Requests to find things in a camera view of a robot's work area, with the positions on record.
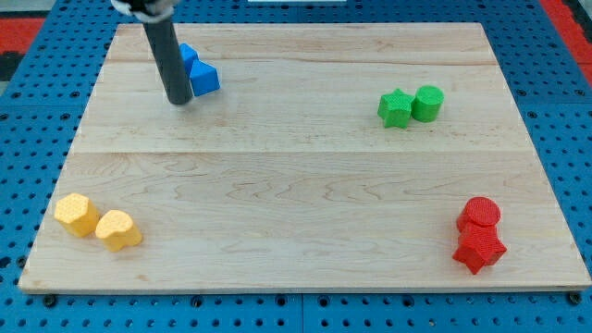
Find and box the green star block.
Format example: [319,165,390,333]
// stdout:
[377,89,414,129]

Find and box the blue triangle block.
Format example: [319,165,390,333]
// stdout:
[190,60,220,97]

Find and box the red star block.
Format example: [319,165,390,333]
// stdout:
[452,224,507,275]

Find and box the light wooden board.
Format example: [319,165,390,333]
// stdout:
[18,23,591,295]

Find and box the green cylinder block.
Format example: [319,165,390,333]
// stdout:
[411,85,444,122]

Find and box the blue cube block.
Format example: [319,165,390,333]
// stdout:
[179,43,199,75]

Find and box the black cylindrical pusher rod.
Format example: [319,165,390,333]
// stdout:
[142,18,193,105]

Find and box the yellow heart block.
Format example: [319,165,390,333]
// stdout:
[95,210,142,252]

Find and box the red cylinder block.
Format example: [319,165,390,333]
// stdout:
[456,196,501,231]

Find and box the yellow hexagon block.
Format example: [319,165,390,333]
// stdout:
[54,193,100,238]

